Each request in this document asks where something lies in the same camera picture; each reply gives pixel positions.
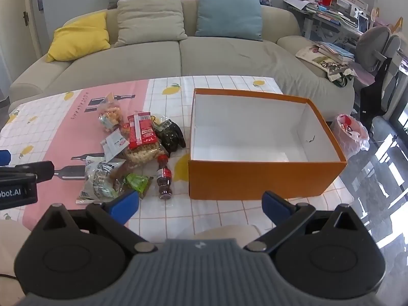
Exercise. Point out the black snack packet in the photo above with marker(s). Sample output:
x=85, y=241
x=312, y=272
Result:
x=170, y=138

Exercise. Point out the pink trash bin with bag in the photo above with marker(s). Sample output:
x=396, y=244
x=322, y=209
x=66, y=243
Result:
x=350, y=134

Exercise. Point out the white sachet packet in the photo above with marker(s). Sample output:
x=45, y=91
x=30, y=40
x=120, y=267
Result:
x=113, y=143

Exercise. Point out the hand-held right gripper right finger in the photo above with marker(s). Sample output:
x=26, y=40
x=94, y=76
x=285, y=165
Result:
x=274, y=205

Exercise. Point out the green snack packet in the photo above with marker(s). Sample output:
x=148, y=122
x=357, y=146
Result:
x=138, y=183

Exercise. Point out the clear mixed snack bag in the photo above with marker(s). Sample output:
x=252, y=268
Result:
x=110, y=114

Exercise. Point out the glass door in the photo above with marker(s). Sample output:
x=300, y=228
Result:
x=402, y=102

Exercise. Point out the silver white snack packet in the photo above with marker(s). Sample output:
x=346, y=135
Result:
x=98, y=178

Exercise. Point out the yellow pillow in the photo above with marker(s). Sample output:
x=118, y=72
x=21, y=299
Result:
x=79, y=36

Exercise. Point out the beige sofa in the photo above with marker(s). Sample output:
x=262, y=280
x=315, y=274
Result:
x=223, y=57

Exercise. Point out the clear packet brown snacks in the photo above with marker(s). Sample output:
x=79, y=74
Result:
x=121, y=170

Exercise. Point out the white desk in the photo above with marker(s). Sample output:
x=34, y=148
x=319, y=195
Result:
x=322, y=28

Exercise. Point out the tablet screen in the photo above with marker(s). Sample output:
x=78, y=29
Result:
x=363, y=22

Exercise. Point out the open magazine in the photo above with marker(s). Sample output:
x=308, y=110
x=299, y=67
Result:
x=310, y=55

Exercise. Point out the beige pillow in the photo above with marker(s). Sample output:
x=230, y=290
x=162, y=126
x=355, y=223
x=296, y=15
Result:
x=149, y=22

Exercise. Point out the stack of books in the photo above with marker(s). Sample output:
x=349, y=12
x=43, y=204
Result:
x=338, y=52

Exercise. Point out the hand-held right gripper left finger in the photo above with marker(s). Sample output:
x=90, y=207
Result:
x=122, y=205

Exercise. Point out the printed tote bag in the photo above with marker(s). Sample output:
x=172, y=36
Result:
x=339, y=73

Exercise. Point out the orange cardboard box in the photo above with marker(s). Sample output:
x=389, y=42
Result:
x=255, y=178

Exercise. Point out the small cola bottle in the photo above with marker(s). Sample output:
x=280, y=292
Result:
x=164, y=181

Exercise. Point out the person's right leg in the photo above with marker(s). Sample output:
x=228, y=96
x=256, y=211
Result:
x=226, y=231

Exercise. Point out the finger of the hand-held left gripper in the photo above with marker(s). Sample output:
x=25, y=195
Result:
x=41, y=169
x=4, y=157

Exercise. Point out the pile of books and papers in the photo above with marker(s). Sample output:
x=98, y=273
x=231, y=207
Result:
x=318, y=11

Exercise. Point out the grey office chair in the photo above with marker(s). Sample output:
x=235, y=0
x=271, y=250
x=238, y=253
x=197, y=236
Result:
x=373, y=47

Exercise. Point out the red puffed snack packet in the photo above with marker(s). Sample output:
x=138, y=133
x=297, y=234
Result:
x=142, y=130

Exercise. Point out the blue pillow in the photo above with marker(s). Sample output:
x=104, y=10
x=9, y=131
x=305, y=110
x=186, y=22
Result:
x=228, y=12

